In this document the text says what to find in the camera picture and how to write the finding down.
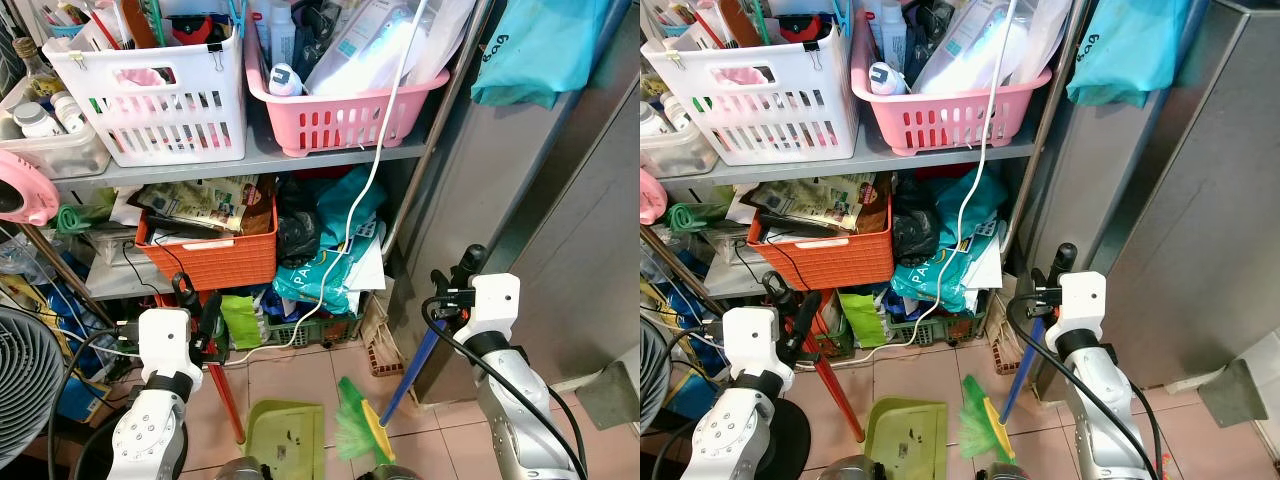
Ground green dustpan with red handle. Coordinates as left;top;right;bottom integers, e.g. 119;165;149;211
204;350;327;480
811;338;950;480

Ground blue-handled green bristle broom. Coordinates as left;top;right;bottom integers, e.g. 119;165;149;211
957;314;1049;467
332;317;449;469

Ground bright green plastic bag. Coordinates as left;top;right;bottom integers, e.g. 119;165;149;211
839;292;887;350
219;292;264;352

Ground orange plastic basket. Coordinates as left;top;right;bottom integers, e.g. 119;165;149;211
746;195;895;292
134;195;280;292

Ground brown plastic crate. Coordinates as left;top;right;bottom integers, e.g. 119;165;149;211
359;299;407;377
984;299;1032;377

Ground printed food packages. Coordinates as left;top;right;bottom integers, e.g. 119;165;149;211
749;171;892;237
134;174;277;237

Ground stainless steel cabinet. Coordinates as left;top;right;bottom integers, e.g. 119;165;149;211
1019;0;1280;402
404;0;641;407

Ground black round fan base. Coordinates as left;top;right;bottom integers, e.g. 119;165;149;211
759;399;814;480

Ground dark green plastic crate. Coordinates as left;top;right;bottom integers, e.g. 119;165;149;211
884;314;987;349
261;314;362;350

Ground teal plastic package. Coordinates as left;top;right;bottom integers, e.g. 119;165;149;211
888;165;1007;317
271;165;388;317

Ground black plastic bag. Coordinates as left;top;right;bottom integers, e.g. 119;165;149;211
274;179;322;267
889;174;942;267

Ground grey robot left knee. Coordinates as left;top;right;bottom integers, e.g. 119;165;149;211
819;454;882;480
214;455;267;480

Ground grey electric fan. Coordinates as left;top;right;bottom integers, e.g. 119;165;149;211
0;304;67;473
640;318;674;433

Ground grey metal shelf rack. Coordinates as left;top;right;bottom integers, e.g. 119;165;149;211
48;0;497;303
640;0;1093;303

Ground pink round plastic object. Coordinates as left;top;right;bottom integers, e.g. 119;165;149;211
0;149;62;227
640;167;669;227

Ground clear plastic container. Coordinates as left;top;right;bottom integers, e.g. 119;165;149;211
640;98;720;180
0;80;112;182

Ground white plastic basket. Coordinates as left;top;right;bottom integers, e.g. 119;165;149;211
640;18;855;169
42;18;250;169

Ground grey metal plate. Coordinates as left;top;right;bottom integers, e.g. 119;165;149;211
576;359;641;432
1196;357;1272;430

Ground pink plastic basket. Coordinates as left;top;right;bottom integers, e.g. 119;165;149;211
850;38;1054;159
245;38;452;159

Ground teal cloth bag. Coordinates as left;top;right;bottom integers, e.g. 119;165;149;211
1064;0;1197;109
469;0;617;110

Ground white box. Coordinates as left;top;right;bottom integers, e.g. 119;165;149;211
1234;329;1280;462

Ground white plastic bags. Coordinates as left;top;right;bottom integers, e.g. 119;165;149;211
909;0;1072;97
304;0;477;97

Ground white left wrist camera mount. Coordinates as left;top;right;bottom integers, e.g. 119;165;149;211
721;306;792;377
137;307;193;377

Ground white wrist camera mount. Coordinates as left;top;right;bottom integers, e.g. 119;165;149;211
137;307;193;377
455;272;522;342
1046;270;1109;337
721;306;792;377

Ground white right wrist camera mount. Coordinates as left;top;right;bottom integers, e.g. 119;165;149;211
1046;270;1109;337
455;272;522;342

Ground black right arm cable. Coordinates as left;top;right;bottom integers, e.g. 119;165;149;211
1004;292;1167;480
419;294;592;480

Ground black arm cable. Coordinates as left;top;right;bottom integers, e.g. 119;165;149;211
44;324;142;480
1004;292;1167;480
419;294;592;480

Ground green coiled cord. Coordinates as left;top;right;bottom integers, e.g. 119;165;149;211
54;202;117;234
667;202;717;234

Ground white power cable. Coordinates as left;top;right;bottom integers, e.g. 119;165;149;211
224;0;432;367
834;0;1020;364

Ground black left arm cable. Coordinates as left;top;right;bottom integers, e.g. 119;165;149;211
44;324;142;480

